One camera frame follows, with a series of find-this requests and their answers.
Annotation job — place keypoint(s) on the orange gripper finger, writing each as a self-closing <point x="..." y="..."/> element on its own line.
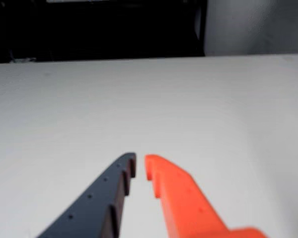
<point x="186" y="203"/>

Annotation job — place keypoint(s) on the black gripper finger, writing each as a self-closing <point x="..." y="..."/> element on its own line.
<point x="94" y="205"/>

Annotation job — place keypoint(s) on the dark black background furniture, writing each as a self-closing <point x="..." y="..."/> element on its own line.
<point x="96" y="29"/>

